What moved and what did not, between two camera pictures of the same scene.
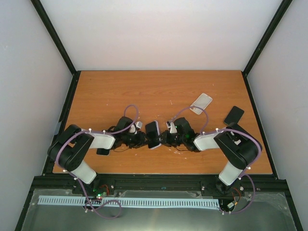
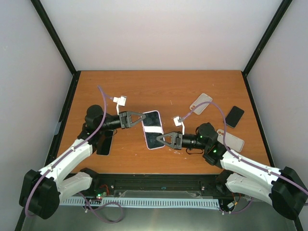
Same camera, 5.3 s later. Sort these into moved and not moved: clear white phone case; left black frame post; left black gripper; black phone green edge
Moved: left black gripper
Not moved: clear white phone case; black phone green edge; left black frame post
